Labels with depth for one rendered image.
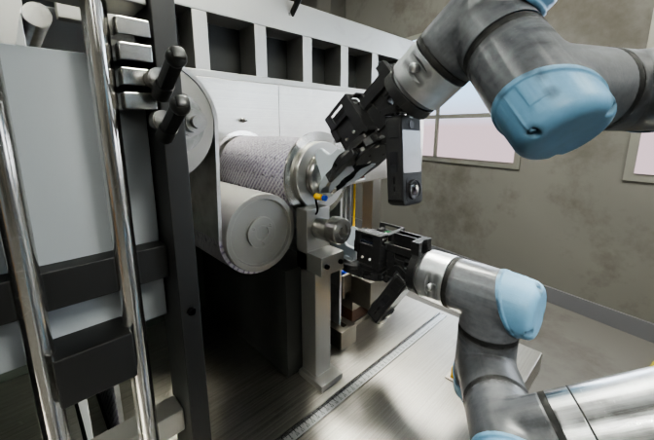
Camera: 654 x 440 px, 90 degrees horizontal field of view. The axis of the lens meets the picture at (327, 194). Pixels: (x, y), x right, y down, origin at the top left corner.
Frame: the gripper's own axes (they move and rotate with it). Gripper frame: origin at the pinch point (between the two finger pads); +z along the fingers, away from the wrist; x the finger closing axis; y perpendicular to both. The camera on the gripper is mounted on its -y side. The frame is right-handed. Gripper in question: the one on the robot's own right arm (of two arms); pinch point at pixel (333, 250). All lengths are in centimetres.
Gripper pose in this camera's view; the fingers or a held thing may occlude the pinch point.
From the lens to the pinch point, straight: 66.1
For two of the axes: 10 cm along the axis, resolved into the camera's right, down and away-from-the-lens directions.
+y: 0.0, -9.8, -2.0
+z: -6.9, -1.4, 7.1
